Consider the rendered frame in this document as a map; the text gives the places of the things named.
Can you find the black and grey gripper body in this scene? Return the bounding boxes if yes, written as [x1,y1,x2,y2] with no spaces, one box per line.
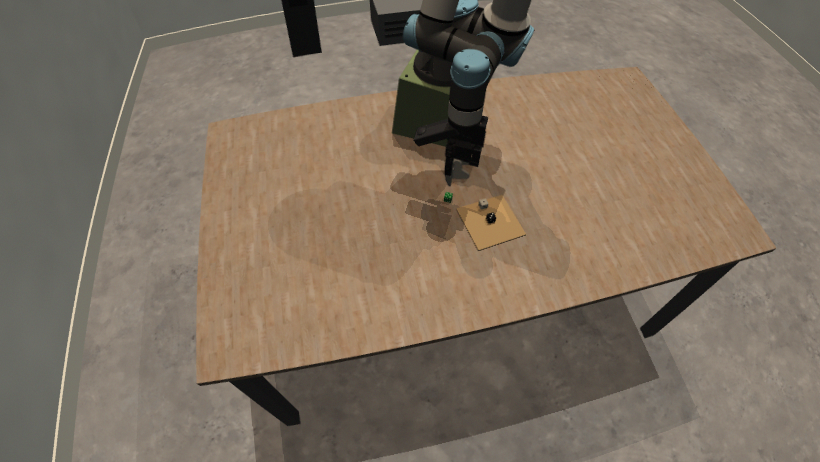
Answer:
[445,116,488,167]

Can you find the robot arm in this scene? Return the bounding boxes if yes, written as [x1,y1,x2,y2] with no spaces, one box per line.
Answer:
[403,0,534,146]

